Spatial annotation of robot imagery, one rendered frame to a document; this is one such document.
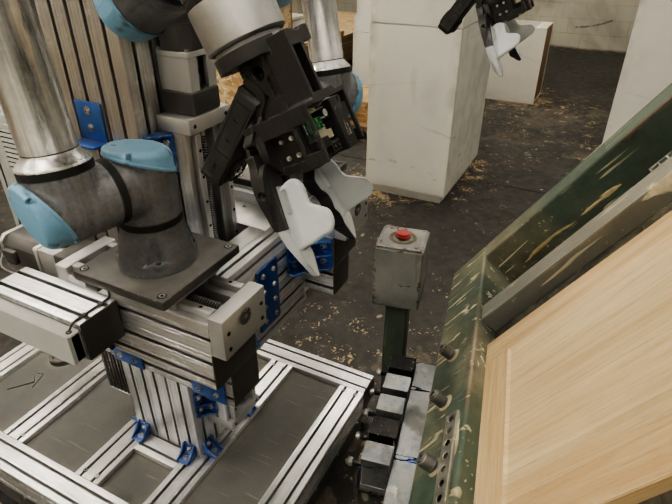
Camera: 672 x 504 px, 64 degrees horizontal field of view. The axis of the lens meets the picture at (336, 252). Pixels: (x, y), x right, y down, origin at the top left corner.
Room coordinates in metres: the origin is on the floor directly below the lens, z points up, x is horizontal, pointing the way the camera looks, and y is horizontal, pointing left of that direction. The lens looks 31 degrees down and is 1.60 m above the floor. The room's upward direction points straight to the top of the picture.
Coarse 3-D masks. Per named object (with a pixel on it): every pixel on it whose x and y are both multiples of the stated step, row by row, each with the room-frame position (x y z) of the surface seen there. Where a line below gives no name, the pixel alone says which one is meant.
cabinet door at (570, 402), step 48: (576, 288) 0.75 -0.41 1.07; (624, 288) 0.66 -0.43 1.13; (528, 336) 0.73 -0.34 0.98; (576, 336) 0.64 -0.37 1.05; (624, 336) 0.57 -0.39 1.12; (528, 384) 0.62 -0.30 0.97; (576, 384) 0.55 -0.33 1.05; (624, 384) 0.49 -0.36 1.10; (480, 432) 0.60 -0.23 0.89; (528, 432) 0.53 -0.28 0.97; (576, 432) 0.47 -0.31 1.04; (624, 432) 0.43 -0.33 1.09; (480, 480) 0.50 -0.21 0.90; (528, 480) 0.45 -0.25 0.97; (576, 480) 0.40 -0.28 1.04; (624, 480) 0.37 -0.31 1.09
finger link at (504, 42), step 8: (496, 24) 1.04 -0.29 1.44; (496, 32) 1.03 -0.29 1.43; (504, 32) 1.02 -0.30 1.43; (496, 40) 1.02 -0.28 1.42; (504, 40) 1.01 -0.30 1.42; (512, 40) 1.00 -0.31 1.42; (488, 48) 1.01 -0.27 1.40; (496, 48) 1.01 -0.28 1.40; (504, 48) 1.00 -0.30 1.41; (512, 48) 0.99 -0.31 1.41; (488, 56) 1.01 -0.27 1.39; (496, 56) 1.00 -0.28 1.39; (496, 64) 0.99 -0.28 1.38; (496, 72) 0.99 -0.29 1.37
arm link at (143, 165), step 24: (120, 144) 0.90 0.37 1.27; (144, 144) 0.91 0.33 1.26; (120, 168) 0.84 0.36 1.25; (144, 168) 0.84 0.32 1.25; (168, 168) 0.88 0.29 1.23; (120, 192) 0.81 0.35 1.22; (144, 192) 0.83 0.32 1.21; (168, 192) 0.87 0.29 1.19; (144, 216) 0.84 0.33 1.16; (168, 216) 0.86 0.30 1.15
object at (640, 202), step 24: (648, 192) 0.81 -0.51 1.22; (600, 216) 0.86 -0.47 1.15; (624, 216) 0.81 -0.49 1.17; (648, 216) 0.80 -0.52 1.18; (576, 240) 0.85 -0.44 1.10; (600, 240) 0.82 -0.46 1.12; (552, 264) 0.84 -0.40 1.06; (576, 264) 0.83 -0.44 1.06; (528, 288) 0.85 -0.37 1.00; (552, 288) 0.84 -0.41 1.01; (504, 312) 0.86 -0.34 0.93
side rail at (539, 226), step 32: (640, 128) 1.03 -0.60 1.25; (608, 160) 1.04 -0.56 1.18; (640, 160) 1.03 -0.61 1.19; (576, 192) 1.06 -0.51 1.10; (608, 192) 1.04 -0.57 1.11; (512, 224) 1.13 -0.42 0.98; (544, 224) 1.07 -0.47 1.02; (576, 224) 1.05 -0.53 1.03; (512, 256) 1.09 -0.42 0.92; (544, 256) 1.07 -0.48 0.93
